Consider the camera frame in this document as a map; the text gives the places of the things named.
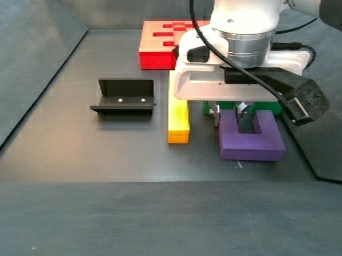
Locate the black fixture bracket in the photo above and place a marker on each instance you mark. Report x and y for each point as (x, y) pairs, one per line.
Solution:
(125, 96)

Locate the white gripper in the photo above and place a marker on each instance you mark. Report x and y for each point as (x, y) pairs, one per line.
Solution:
(199, 71)

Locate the red puzzle board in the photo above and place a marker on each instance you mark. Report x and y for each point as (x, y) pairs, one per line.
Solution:
(159, 41)

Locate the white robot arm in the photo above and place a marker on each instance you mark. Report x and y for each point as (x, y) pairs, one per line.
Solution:
(228, 61)

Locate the purple U-shaped block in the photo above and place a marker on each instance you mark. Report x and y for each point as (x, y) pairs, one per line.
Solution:
(259, 146)

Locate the green stepped block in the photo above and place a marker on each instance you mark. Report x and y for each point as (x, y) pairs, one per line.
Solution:
(272, 106)

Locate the yellow long bar block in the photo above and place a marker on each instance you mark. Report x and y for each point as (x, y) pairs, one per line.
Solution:
(177, 118)

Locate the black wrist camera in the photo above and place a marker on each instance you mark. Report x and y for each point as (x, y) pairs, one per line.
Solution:
(299, 95)

